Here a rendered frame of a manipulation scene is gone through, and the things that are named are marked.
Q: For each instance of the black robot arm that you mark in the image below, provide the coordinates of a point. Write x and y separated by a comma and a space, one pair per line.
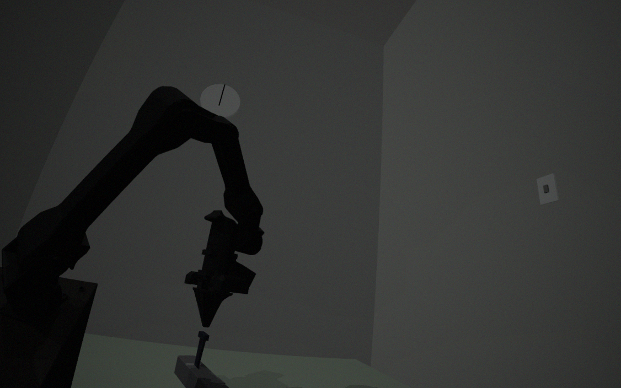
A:
55, 239

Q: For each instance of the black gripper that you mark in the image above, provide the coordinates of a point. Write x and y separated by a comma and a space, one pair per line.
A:
213, 283

